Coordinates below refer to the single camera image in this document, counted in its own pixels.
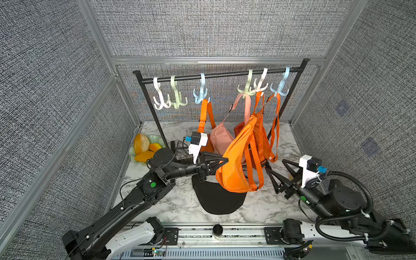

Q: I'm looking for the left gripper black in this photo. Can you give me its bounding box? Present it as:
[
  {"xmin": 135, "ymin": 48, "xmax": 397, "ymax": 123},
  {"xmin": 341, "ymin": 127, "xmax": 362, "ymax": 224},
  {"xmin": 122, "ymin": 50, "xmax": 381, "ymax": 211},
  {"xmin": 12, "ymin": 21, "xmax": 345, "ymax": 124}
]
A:
[{"xmin": 162, "ymin": 152, "xmax": 226, "ymax": 184}]

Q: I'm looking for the bright orange waist bag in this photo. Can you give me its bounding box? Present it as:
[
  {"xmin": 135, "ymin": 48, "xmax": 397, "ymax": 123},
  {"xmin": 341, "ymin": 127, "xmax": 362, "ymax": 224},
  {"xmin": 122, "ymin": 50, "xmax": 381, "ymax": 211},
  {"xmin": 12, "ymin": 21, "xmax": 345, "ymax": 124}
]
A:
[{"xmin": 265, "ymin": 94, "xmax": 281, "ymax": 163}]

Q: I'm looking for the pink waist bag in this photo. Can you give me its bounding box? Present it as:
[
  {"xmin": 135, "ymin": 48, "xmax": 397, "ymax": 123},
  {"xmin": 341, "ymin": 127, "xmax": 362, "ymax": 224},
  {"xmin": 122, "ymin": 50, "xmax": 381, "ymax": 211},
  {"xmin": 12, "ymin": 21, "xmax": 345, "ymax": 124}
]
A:
[{"xmin": 210, "ymin": 93, "xmax": 251, "ymax": 155}]

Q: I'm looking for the orange bag bottom pile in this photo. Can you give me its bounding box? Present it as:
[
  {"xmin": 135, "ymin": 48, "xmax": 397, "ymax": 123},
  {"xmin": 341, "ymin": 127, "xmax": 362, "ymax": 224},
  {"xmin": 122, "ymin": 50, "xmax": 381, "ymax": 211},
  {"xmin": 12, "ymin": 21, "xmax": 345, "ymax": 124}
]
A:
[{"xmin": 216, "ymin": 115, "xmax": 264, "ymax": 193}]

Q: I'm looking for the black waist bag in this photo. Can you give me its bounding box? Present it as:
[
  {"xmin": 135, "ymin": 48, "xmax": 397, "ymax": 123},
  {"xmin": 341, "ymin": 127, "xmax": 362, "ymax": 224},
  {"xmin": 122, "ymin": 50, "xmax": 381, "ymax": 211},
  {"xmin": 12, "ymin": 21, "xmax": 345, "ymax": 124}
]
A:
[{"xmin": 191, "ymin": 175, "xmax": 247, "ymax": 215}]

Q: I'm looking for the dark orange waist bag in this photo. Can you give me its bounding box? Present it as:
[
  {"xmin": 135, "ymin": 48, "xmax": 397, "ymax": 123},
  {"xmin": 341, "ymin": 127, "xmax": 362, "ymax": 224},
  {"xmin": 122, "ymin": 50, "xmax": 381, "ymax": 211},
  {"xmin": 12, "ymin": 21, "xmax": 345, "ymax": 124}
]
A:
[{"xmin": 234, "ymin": 92, "xmax": 279, "ymax": 168}]

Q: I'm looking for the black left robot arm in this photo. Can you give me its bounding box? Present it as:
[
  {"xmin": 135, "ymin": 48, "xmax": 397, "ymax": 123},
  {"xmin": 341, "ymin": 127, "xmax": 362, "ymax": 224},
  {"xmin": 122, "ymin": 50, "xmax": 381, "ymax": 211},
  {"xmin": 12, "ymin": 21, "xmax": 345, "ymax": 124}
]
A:
[{"xmin": 62, "ymin": 147, "xmax": 228, "ymax": 260}]

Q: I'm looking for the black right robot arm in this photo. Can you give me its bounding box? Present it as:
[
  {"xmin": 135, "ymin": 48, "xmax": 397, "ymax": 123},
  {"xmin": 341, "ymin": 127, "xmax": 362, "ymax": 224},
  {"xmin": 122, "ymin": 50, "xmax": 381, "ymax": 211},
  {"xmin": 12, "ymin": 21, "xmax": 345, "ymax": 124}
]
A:
[{"xmin": 264, "ymin": 156, "xmax": 416, "ymax": 260}]

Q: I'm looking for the blue hook middle left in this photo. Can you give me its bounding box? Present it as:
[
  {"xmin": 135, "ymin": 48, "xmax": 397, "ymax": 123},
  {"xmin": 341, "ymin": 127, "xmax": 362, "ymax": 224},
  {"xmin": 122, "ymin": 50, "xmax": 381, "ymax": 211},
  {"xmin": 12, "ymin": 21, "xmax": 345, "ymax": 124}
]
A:
[{"xmin": 193, "ymin": 73, "xmax": 208, "ymax": 104}]

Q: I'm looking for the blue hook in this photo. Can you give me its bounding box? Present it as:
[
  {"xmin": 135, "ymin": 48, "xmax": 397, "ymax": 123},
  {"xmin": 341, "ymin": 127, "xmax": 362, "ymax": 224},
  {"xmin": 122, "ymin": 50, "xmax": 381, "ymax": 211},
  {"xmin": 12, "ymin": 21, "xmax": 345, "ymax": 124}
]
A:
[
  {"xmin": 270, "ymin": 67, "xmax": 290, "ymax": 97},
  {"xmin": 193, "ymin": 73, "xmax": 208, "ymax": 104}
]

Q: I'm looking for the green hook middle right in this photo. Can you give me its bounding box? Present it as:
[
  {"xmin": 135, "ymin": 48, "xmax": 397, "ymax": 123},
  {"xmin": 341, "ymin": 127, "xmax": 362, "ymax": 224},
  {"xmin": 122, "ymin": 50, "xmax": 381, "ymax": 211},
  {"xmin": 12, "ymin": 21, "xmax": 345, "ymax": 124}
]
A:
[{"xmin": 237, "ymin": 69, "xmax": 256, "ymax": 96}]

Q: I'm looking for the green hook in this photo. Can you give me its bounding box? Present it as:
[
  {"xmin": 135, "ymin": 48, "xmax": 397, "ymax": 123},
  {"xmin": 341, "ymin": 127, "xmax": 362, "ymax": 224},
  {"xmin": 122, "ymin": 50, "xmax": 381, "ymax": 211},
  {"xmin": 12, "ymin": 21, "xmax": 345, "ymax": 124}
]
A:
[
  {"xmin": 237, "ymin": 69, "xmax": 256, "ymax": 96},
  {"xmin": 170, "ymin": 75, "xmax": 188, "ymax": 109}
]

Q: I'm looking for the blue hook far right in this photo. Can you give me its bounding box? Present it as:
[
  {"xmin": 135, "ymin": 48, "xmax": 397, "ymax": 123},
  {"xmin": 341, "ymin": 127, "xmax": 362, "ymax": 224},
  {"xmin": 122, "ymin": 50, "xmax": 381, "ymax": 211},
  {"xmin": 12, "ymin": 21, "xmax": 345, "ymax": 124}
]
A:
[{"xmin": 270, "ymin": 67, "xmax": 290, "ymax": 97}]

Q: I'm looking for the white hook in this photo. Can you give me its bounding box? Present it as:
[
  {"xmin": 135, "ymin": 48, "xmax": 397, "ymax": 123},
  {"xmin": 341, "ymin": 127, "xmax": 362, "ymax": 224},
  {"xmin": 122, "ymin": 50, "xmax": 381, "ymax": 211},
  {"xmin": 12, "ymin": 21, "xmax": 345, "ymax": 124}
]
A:
[
  {"xmin": 252, "ymin": 68, "xmax": 269, "ymax": 93},
  {"xmin": 153, "ymin": 77, "xmax": 172, "ymax": 111}
]

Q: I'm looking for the white hook far left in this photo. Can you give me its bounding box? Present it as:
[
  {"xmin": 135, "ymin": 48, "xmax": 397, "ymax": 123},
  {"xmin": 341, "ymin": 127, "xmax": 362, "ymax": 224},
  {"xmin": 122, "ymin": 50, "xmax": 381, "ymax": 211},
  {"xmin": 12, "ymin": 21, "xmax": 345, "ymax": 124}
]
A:
[{"xmin": 153, "ymin": 77, "xmax": 172, "ymax": 111}]

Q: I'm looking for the yellow mango piece small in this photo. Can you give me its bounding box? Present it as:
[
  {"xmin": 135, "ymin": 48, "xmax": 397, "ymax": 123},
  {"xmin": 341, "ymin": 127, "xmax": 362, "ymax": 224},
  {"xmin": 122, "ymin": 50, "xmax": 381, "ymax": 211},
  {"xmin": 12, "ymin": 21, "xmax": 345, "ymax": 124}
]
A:
[{"xmin": 149, "ymin": 143, "xmax": 162, "ymax": 153}]

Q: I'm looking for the green glass fruit plate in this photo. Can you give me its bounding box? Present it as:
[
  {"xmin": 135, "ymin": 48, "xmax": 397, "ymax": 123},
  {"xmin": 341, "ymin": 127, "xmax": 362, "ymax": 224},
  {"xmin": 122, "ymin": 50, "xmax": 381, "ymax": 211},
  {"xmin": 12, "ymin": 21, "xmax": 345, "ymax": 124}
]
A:
[{"xmin": 129, "ymin": 134, "xmax": 165, "ymax": 163}]

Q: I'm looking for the orange mango large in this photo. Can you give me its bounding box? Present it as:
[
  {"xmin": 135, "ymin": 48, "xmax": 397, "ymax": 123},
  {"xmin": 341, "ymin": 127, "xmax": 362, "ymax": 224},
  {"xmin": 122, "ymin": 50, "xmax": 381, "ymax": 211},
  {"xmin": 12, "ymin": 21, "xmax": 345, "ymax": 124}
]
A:
[{"xmin": 134, "ymin": 150, "xmax": 155, "ymax": 163}]

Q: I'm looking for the round bread bun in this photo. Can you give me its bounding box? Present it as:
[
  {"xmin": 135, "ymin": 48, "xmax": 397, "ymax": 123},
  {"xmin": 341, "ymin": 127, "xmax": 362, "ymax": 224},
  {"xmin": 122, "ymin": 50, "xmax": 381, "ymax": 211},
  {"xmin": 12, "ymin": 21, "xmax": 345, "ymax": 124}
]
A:
[{"xmin": 133, "ymin": 133, "xmax": 151, "ymax": 156}]

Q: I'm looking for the black metal clothes rack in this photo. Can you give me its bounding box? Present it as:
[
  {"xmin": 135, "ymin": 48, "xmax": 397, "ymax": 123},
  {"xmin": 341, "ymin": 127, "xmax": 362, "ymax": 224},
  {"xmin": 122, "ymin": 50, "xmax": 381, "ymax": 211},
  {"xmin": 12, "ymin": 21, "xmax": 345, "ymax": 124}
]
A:
[{"xmin": 133, "ymin": 58, "xmax": 310, "ymax": 145}]

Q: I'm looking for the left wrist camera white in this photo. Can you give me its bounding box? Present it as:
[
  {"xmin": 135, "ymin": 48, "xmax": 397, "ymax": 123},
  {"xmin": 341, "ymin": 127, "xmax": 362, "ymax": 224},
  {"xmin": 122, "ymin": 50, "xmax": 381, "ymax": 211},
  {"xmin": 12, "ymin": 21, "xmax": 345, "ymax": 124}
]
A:
[{"xmin": 185, "ymin": 132, "xmax": 208, "ymax": 164}]

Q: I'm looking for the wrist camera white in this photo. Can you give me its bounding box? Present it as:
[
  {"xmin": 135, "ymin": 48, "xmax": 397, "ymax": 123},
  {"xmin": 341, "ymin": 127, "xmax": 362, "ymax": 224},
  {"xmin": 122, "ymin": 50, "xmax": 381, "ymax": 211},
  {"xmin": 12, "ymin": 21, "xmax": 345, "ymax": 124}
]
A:
[
  {"xmin": 299, "ymin": 155, "xmax": 328, "ymax": 188},
  {"xmin": 185, "ymin": 132, "xmax": 208, "ymax": 164}
]

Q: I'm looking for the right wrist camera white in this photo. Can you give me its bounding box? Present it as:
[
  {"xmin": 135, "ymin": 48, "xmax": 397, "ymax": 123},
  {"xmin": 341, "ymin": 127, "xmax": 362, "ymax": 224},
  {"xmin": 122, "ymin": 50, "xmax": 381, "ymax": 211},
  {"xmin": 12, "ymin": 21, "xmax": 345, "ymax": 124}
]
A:
[{"xmin": 299, "ymin": 155, "xmax": 328, "ymax": 188}]

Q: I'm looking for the black round knob on rail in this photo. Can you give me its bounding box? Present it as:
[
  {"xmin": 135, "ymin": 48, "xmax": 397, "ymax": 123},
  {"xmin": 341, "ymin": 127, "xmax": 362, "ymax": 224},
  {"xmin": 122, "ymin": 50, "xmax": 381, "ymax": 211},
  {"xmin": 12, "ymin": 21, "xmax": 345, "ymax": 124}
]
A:
[{"xmin": 212, "ymin": 224, "xmax": 223, "ymax": 238}]

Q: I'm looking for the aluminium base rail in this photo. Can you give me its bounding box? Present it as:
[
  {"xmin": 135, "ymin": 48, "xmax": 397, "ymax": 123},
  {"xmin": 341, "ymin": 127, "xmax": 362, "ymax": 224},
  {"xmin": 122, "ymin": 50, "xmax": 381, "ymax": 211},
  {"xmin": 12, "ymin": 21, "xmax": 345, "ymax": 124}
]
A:
[{"xmin": 105, "ymin": 222, "xmax": 300, "ymax": 260}]

